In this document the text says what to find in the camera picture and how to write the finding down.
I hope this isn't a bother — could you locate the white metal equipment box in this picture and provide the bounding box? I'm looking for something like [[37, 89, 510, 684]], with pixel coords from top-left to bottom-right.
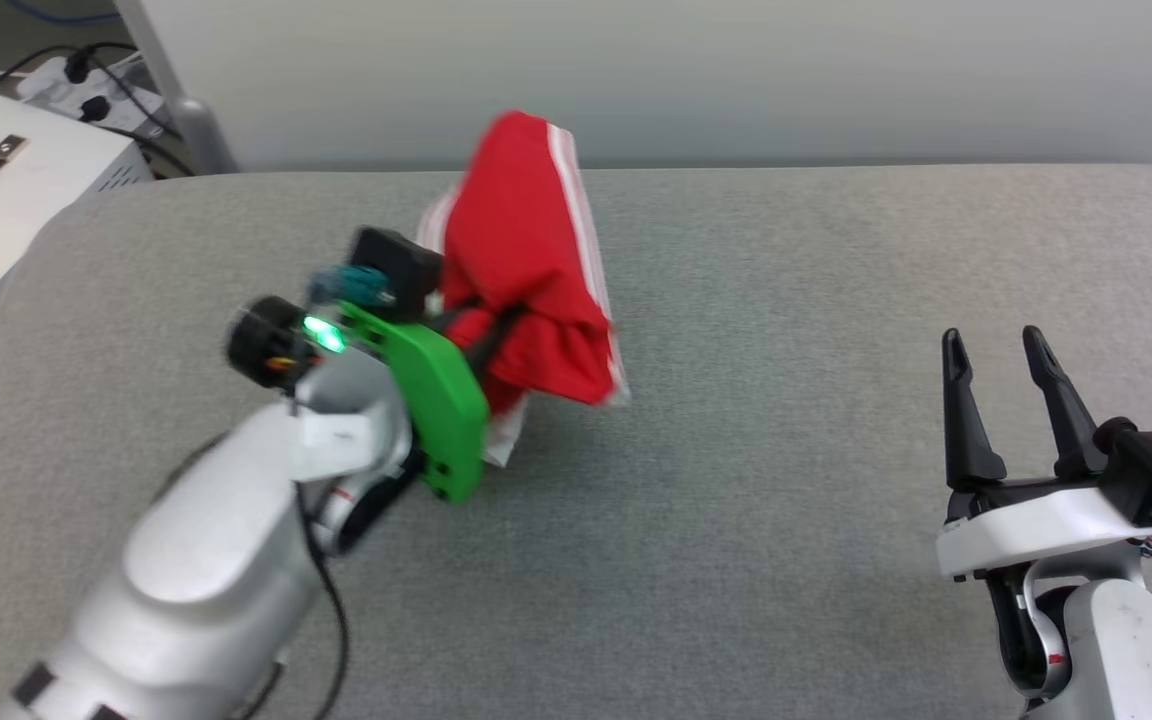
[[0, 88, 154, 389]]

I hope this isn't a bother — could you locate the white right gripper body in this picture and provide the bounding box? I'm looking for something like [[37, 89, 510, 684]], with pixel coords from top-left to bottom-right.
[[936, 470, 1152, 581]]

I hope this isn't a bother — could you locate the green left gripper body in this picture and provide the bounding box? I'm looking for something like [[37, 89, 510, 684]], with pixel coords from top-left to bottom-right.
[[226, 295, 489, 503]]

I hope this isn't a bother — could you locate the white power strip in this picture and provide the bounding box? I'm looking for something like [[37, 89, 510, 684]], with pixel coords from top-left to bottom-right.
[[16, 55, 177, 143]]

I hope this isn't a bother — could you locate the blue cable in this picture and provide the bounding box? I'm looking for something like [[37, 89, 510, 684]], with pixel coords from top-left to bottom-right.
[[4, 0, 123, 27]]

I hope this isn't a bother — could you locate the red garment with white stripes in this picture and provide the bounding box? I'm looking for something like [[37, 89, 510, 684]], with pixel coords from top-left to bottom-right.
[[416, 110, 630, 468]]

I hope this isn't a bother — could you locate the grey metal post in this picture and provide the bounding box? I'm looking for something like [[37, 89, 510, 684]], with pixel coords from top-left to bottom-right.
[[114, 0, 240, 177]]

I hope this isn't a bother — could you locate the black power cable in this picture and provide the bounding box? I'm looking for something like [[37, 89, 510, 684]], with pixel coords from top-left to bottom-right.
[[0, 42, 199, 178]]

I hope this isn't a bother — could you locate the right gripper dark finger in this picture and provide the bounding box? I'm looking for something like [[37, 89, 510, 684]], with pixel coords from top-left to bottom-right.
[[941, 328, 1007, 491], [1022, 325, 1109, 479]]

